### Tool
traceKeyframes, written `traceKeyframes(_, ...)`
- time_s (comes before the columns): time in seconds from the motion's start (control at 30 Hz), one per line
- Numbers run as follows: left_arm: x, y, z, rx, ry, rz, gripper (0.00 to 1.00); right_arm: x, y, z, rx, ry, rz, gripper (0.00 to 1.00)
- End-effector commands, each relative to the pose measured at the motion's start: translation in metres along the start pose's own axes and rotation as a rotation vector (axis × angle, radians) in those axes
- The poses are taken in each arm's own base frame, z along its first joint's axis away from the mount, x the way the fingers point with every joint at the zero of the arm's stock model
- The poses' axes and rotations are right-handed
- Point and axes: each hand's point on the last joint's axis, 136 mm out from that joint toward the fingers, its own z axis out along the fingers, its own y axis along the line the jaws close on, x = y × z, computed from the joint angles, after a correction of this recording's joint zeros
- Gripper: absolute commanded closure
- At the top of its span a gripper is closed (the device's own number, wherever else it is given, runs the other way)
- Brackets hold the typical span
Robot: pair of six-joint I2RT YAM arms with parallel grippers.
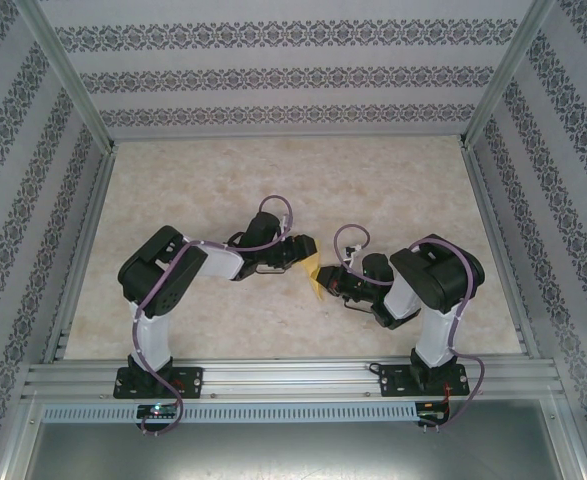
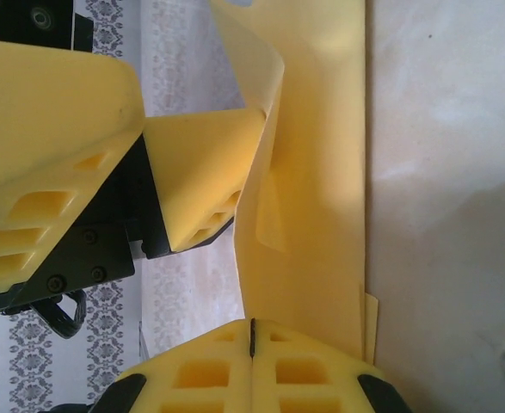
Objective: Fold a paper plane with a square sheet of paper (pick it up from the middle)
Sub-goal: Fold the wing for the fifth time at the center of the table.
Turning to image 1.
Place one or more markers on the yellow paper sheet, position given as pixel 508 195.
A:
pixel 313 267

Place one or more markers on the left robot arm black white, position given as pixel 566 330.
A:
pixel 163 270

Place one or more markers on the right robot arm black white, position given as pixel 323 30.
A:
pixel 438 270

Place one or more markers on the grey metal sheet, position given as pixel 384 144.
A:
pixel 293 455

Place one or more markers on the small circuit board green light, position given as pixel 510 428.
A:
pixel 158 411

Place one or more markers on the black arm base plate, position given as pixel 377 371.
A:
pixel 393 380
pixel 193 382

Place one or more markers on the aluminium mounting rail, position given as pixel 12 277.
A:
pixel 293 377

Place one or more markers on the aluminium frame side rail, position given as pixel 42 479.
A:
pixel 83 250
pixel 499 250

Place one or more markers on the aluminium frame post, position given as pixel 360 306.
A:
pixel 18 440
pixel 70 75
pixel 570 440
pixel 508 75

